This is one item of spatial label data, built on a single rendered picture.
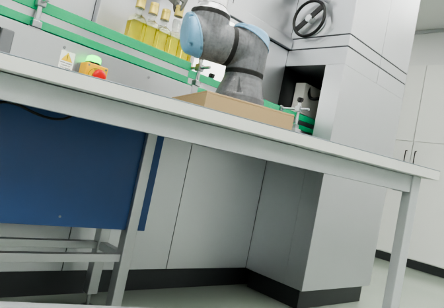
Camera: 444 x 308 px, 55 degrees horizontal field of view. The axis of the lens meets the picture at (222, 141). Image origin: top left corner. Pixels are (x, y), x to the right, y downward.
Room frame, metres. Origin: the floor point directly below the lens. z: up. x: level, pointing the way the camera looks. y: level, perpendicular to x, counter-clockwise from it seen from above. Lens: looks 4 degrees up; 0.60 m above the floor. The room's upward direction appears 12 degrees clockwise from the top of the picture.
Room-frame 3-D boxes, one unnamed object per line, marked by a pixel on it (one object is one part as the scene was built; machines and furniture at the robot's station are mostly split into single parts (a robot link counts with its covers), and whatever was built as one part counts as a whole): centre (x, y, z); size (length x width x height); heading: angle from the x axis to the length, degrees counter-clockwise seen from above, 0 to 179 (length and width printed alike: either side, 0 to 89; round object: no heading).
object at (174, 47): (1.68, 0.27, 0.99); 0.06 x 0.06 x 0.21; 43
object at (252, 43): (1.27, -0.02, 0.96); 0.13 x 0.12 x 0.14; 112
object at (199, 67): (1.61, 0.15, 0.95); 0.17 x 0.03 x 0.12; 43
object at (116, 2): (1.90, 0.23, 1.15); 0.90 x 0.03 x 0.34; 133
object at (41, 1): (1.17, 0.56, 0.94); 0.07 x 0.04 x 0.13; 43
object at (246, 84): (1.27, -0.02, 0.84); 0.15 x 0.15 x 0.10
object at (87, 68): (1.27, 0.42, 0.79); 0.07 x 0.07 x 0.07; 43
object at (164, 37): (1.64, 0.31, 0.99); 0.06 x 0.06 x 0.21; 44
